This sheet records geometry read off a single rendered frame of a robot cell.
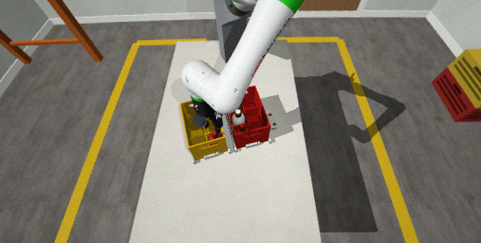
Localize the red crate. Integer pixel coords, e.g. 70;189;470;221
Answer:
227;90;271;149

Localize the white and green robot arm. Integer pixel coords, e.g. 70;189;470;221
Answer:
181;0;304;115

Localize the yellow divided crate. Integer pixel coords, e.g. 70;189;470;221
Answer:
181;103;228;161

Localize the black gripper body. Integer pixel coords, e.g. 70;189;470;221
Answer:
198;108;217;117

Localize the white paper pick list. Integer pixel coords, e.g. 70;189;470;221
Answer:
264;108;278;131

